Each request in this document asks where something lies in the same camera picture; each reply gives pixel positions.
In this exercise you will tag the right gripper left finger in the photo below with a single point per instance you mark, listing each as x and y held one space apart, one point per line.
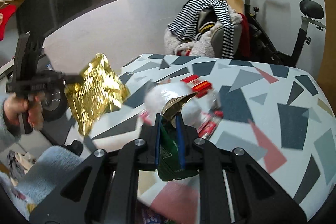
158 124

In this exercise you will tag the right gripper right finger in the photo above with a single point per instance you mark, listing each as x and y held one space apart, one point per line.
180 139

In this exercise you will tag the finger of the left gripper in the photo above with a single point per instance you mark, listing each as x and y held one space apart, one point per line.
73 79

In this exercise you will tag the clear bag white cotton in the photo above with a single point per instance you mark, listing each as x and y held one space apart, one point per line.
170 99

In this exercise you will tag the gold foil wrapper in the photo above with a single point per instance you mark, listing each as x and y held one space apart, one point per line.
101 89

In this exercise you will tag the pink blister card package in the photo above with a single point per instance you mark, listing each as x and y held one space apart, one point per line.
191 117

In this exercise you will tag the green snack packet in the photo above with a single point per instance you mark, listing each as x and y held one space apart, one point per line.
169 168

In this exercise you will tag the red lighter tube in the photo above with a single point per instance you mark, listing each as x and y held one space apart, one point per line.
210 122

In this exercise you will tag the blue ice cream box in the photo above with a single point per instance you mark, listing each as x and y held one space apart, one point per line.
148 216

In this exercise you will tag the grey fleece right forearm sleeve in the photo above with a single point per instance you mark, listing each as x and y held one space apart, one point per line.
53 166

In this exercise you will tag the grey fleece left forearm sleeve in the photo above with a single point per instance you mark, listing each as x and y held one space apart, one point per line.
9 134

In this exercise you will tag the person's left hand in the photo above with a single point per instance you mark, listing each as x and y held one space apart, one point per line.
13 106

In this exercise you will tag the red cigarette pack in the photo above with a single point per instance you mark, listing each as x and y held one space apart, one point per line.
198 85

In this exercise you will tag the chair under clothes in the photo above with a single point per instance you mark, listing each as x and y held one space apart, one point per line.
225 39

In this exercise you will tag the geometric pattern tablecloth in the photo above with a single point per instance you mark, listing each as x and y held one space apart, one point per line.
279 115

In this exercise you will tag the black exercise bike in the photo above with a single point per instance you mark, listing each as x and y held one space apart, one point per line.
281 30

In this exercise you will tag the wooden door panel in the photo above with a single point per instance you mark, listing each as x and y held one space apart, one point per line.
326 76

